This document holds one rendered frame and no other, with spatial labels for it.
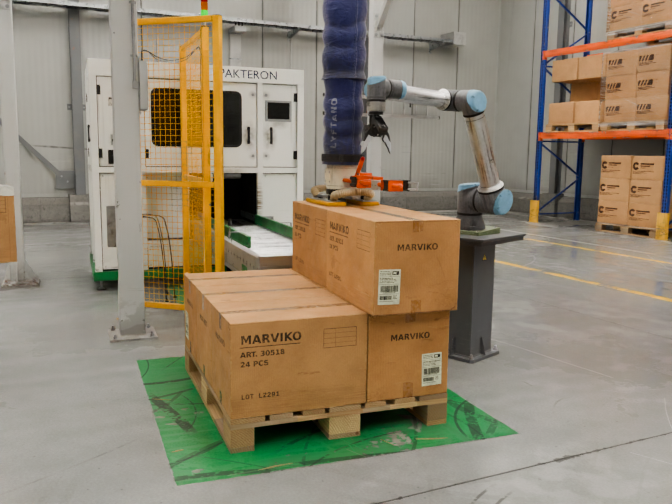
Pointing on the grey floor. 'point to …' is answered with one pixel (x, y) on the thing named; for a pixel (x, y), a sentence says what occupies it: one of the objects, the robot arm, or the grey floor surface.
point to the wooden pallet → (348, 416)
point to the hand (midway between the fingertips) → (376, 153)
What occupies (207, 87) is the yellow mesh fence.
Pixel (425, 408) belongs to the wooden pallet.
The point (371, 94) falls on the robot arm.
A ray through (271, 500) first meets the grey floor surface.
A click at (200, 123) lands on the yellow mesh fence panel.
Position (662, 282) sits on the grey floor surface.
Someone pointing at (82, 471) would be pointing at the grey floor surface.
